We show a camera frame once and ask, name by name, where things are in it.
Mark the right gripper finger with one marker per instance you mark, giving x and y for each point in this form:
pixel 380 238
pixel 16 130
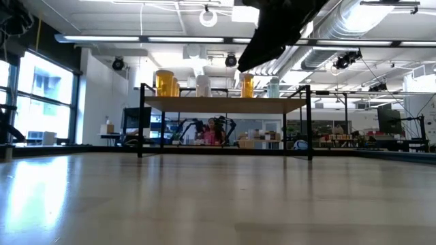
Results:
pixel 269 41

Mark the large orange pill bottle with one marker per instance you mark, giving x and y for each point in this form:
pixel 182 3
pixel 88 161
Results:
pixel 175 87
pixel 178 90

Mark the person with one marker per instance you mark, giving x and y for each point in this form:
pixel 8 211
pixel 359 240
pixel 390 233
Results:
pixel 212 136

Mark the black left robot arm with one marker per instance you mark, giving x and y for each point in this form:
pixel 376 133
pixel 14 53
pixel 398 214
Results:
pixel 12 131

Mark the black ceiling spotlight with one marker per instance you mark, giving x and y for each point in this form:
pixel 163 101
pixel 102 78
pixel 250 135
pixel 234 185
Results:
pixel 231 60
pixel 118 63
pixel 347 59

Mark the black aluminium table frame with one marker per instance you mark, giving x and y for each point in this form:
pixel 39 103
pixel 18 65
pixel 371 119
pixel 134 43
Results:
pixel 68 149

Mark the black monitor on stand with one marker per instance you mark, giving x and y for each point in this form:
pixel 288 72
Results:
pixel 390 120

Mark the linear ceiling light fixture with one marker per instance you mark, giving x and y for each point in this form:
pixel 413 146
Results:
pixel 184 39

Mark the black computer monitor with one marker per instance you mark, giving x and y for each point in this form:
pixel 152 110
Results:
pixel 131 117

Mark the cardboard box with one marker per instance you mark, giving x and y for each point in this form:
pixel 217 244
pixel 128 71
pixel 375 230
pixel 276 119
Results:
pixel 107 128

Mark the wooden shelf black metal legs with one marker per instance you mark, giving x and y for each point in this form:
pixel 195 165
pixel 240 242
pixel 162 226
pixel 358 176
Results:
pixel 204 105

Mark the white bin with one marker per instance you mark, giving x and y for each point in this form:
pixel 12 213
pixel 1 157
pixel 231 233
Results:
pixel 48 137

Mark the window with black frame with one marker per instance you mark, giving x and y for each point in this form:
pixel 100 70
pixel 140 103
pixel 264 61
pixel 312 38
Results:
pixel 44 102

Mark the black background robot arm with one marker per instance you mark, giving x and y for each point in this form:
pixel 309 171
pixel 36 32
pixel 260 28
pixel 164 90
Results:
pixel 197 124
pixel 230 124

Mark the grey round air duct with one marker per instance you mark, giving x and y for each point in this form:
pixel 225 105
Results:
pixel 327 44

